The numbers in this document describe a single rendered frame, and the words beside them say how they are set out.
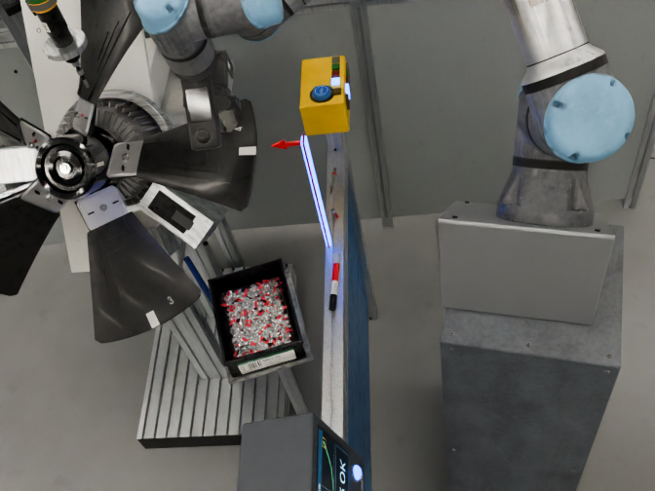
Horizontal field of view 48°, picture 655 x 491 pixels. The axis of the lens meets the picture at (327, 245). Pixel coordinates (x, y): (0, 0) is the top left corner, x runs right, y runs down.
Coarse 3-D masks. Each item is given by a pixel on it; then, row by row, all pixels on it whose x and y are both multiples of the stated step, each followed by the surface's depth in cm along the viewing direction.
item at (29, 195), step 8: (32, 184) 143; (40, 184) 143; (24, 192) 143; (32, 192) 144; (40, 192) 145; (24, 200) 144; (32, 200) 145; (40, 200) 146; (56, 200) 148; (64, 200) 149; (48, 208) 149; (56, 208) 150
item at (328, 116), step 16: (304, 64) 169; (320, 64) 168; (304, 80) 166; (320, 80) 165; (304, 96) 162; (336, 96) 161; (304, 112) 162; (320, 112) 162; (336, 112) 162; (304, 128) 166; (320, 128) 166; (336, 128) 165
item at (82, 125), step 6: (78, 102) 144; (84, 102) 142; (78, 108) 144; (84, 108) 141; (90, 108) 139; (84, 114) 141; (90, 114) 138; (78, 120) 143; (84, 120) 141; (90, 120) 138; (78, 126) 143; (84, 126) 140; (84, 132) 139
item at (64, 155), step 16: (96, 128) 147; (48, 144) 137; (64, 144) 137; (80, 144) 136; (96, 144) 141; (112, 144) 147; (48, 160) 139; (64, 160) 138; (80, 160) 138; (96, 160) 138; (48, 176) 139; (64, 176) 139; (80, 176) 138; (96, 176) 138; (48, 192) 139; (64, 192) 139; (80, 192) 138
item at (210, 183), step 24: (240, 120) 141; (144, 144) 143; (168, 144) 142; (240, 144) 139; (144, 168) 140; (168, 168) 139; (192, 168) 139; (216, 168) 138; (240, 168) 138; (192, 192) 137; (216, 192) 137; (240, 192) 137
